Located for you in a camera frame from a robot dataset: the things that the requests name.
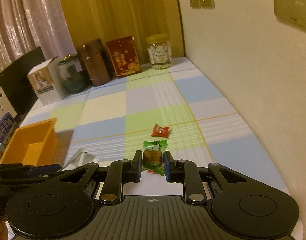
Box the checkered tablecloth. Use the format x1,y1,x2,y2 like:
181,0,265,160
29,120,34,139
24,57,286,191

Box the green glass jar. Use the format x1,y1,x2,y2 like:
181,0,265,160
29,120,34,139
57,54,89,94

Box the pink curtain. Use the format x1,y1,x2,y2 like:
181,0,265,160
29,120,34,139
0,0,75,72

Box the clear jar with nuts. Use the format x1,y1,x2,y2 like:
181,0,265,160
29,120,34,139
146,33,173,69

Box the green candy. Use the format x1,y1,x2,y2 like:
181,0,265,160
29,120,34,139
142,140,168,176

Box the blue milk carton box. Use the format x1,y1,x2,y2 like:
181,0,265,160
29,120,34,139
0,112,19,147

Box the red orange candy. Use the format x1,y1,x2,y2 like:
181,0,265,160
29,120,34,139
151,124,170,138

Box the white wooden rack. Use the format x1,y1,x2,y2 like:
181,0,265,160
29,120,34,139
0,88,17,120

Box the orange plastic tray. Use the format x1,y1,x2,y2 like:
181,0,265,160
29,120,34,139
0,118,58,166

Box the left hand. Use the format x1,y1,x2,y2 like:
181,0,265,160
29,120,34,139
0,216,8,240

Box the black chair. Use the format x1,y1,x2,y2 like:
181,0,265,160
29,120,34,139
0,47,45,121

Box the brown metal canister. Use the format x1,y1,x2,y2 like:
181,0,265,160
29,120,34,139
77,38,113,87

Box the red gift box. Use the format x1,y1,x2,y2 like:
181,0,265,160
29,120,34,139
106,36,142,78

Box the green white snack packet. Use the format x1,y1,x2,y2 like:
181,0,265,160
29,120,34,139
61,148,97,171

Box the white product box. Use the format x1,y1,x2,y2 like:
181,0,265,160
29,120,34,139
27,57,66,105

